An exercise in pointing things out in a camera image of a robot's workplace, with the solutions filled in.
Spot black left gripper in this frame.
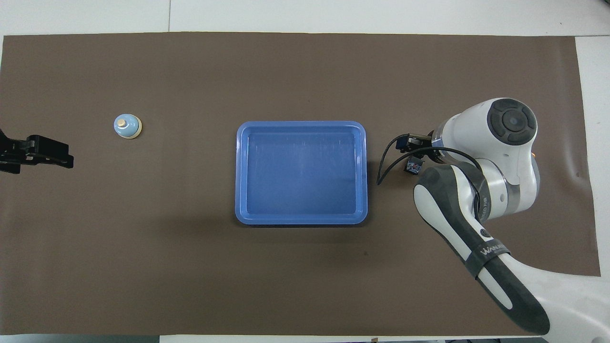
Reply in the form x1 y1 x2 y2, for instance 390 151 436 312
0 128 75 174

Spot brown table mat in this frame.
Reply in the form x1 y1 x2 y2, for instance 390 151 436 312
0 31 602 337

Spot blue plastic tray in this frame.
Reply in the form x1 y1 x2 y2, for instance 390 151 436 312
234 121 369 226

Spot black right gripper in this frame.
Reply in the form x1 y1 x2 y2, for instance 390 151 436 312
396 134 436 162

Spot light blue service bell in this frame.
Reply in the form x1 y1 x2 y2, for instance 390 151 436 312
113 114 143 140

